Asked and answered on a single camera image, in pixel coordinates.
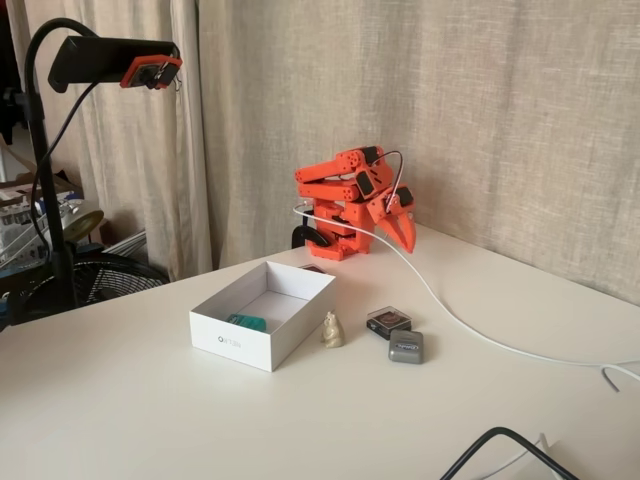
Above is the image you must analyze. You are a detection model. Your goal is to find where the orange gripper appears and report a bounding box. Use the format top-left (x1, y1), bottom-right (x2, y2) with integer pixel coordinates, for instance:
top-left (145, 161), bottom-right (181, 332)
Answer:
top-left (367, 184), bottom-right (417, 254)

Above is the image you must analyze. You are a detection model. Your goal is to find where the green cube case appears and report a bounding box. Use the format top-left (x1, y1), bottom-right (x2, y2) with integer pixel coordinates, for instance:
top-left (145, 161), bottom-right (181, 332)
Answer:
top-left (224, 313), bottom-right (269, 333)

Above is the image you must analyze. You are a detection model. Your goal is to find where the orange robot base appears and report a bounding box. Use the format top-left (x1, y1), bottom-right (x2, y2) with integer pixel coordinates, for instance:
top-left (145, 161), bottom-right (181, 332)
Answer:
top-left (305, 197), bottom-right (377, 262)

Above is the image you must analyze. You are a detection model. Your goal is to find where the white cardboard bin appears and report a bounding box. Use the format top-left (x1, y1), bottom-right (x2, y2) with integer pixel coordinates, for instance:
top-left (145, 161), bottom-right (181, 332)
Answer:
top-left (188, 260), bottom-right (337, 374)

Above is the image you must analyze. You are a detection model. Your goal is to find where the black table clamp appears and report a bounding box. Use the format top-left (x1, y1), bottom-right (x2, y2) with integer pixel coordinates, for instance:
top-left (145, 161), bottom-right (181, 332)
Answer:
top-left (291, 224), bottom-right (331, 250)

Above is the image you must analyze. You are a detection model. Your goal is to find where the grey metal case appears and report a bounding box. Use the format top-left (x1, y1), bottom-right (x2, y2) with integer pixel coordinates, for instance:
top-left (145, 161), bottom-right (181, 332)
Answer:
top-left (387, 329), bottom-right (425, 364)

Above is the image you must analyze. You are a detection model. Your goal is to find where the beige animal figurine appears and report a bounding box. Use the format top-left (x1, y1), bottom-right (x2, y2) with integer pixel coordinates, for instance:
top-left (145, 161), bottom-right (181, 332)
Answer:
top-left (320, 310), bottom-right (346, 349)

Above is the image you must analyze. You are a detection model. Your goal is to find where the beige linen curtain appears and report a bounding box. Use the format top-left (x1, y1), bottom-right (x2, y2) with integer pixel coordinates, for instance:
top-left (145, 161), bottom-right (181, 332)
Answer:
top-left (198, 0), bottom-right (640, 306)

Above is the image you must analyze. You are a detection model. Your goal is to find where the black floor fan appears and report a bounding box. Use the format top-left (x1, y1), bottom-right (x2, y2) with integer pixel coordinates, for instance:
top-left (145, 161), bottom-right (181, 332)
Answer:
top-left (0, 252), bottom-right (169, 326)

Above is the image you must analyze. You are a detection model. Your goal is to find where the beige lamp shade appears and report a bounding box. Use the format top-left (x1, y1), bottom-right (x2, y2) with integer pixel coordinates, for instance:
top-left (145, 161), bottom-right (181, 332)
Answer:
top-left (62, 199), bottom-right (105, 239)

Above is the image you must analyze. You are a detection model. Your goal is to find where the black gooseneck stand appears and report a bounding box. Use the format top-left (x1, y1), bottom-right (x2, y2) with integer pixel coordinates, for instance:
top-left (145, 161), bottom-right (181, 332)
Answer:
top-left (7, 17), bottom-right (99, 326)

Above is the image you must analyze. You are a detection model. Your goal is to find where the brown cardboard box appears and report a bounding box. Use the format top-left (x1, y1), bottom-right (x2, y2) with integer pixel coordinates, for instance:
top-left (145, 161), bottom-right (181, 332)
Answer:
top-left (0, 144), bottom-right (84, 204)

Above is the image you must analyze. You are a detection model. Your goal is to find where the thin servo wire loop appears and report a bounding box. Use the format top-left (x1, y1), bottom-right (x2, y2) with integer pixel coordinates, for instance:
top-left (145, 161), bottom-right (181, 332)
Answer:
top-left (377, 151), bottom-right (406, 201)

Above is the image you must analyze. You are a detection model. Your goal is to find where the long white cable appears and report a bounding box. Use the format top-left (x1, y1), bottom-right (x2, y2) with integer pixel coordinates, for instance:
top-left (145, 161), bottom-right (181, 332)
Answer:
top-left (292, 198), bottom-right (640, 369)

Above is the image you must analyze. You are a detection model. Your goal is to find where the thick black cable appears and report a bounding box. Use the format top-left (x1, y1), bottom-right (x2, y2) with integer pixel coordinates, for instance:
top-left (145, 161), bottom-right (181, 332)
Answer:
top-left (439, 426), bottom-right (581, 480)

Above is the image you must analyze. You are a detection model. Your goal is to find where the short white cable end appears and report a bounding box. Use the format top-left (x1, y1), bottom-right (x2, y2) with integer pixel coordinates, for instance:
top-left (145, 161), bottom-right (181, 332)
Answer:
top-left (601, 363), bottom-right (640, 393)

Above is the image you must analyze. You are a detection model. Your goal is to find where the red overhead camera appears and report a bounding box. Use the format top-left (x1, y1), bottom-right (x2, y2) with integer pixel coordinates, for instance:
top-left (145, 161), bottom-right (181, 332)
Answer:
top-left (119, 55), bottom-right (184, 92)

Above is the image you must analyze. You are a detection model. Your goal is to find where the black camera cable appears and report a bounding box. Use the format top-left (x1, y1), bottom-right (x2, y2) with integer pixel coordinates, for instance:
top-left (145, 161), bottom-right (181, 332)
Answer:
top-left (4, 79), bottom-right (99, 326)

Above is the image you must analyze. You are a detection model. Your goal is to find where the black camera holder bar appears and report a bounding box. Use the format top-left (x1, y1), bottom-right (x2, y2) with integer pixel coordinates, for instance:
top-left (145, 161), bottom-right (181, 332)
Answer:
top-left (47, 35), bottom-right (181, 94)

